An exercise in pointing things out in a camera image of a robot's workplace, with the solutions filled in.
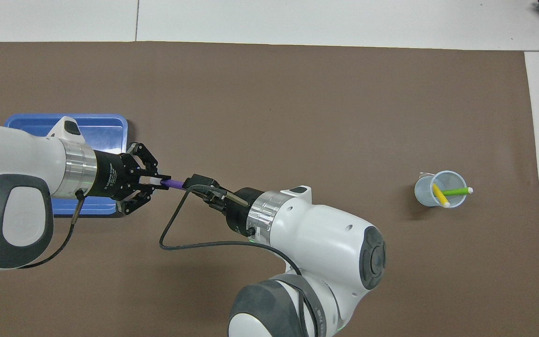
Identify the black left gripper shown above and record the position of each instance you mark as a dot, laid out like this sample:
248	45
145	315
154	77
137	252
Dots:
110	175

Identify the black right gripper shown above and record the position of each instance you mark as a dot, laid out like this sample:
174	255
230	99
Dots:
244	210

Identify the purple pen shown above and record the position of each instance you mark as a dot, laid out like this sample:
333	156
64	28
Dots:
173	183

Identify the yellow pen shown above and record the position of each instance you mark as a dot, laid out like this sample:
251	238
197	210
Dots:
440	195

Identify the green pen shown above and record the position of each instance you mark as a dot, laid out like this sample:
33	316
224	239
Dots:
456	191

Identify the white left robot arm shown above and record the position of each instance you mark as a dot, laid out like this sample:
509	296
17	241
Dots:
12	187

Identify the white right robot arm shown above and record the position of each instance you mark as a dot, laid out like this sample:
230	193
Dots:
325	248

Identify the blue plastic tray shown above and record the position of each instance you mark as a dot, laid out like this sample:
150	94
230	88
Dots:
96	126

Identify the brown table mat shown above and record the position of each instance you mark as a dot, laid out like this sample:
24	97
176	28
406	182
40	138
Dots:
297	117

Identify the translucent plastic cup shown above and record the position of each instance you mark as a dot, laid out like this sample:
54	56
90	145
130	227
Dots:
424	192

